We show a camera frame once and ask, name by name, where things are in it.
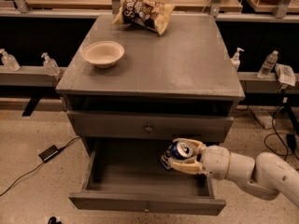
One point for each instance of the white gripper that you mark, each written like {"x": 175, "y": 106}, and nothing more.
{"x": 215, "y": 160}

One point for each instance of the blue pepsi can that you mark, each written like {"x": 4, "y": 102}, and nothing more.
{"x": 179, "y": 150}

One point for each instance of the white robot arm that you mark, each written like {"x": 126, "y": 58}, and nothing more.
{"x": 264, "y": 177}

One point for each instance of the open grey middle drawer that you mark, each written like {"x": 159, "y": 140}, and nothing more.
{"x": 126, "y": 175}

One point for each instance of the grey drawer cabinet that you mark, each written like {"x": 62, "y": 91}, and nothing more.
{"x": 186, "y": 71}

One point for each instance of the closed grey upper drawer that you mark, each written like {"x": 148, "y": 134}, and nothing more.
{"x": 150, "y": 126}

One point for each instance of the white sanitizer bottle right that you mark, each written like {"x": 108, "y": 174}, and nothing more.
{"x": 235, "y": 59}

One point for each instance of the clear water bottle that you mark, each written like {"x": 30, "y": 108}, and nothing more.
{"x": 268, "y": 64}

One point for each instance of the black power adapter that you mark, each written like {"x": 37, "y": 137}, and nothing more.
{"x": 49, "y": 153}

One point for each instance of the brown chip bag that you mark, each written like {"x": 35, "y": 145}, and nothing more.
{"x": 152, "y": 15}

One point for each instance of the clear sanitizer bottle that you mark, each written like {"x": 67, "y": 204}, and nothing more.
{"x": 9, "y": 61}
{"x": 50, "y": 65}

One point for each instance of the clear sanitizer bottle far left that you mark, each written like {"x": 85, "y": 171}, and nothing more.
{"x": 9, "y": 61}

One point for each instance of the grey metal shelf rail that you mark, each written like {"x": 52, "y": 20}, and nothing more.
{"x": 30, "y": 76}

